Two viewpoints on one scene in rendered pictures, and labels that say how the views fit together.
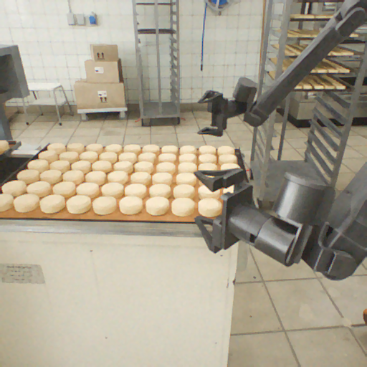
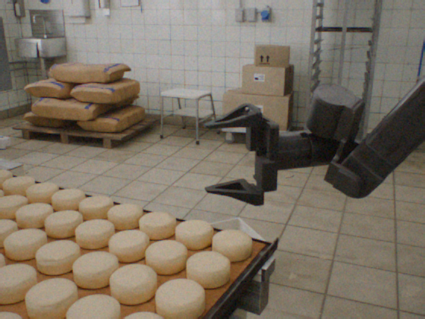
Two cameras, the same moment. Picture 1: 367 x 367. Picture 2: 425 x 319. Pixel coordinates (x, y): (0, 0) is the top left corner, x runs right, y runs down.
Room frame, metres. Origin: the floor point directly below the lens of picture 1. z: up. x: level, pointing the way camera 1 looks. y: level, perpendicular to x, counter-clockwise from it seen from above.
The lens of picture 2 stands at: (0.45, -0.32, 1.19)
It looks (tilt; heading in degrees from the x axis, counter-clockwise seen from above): 19 degrees down; 26
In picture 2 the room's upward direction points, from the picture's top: straight up
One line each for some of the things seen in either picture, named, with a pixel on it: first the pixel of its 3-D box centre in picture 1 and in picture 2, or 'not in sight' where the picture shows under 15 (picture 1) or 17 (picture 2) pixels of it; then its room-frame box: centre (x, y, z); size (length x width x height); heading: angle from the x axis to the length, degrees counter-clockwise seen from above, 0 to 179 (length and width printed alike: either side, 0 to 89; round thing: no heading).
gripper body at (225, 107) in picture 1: (223, 110); (280, 151); (1.06, -0.13, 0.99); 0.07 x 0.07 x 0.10; 42
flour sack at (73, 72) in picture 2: not in sight; (89, 72); (3.78, 2.69, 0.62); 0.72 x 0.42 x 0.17; 102
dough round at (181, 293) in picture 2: (230, 170); (180, 300); (0.77, -0.12, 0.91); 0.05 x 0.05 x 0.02
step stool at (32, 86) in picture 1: (47, 102); (190, 113); (4.12, 1.76, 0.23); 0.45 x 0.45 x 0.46; 87
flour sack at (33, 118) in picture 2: not in sight; (62, 113); (3.71, 3.03, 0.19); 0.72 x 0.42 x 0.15; 8
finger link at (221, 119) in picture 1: (208, 125); (235, 178); (1.01, -0.08, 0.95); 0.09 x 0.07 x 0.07; 132
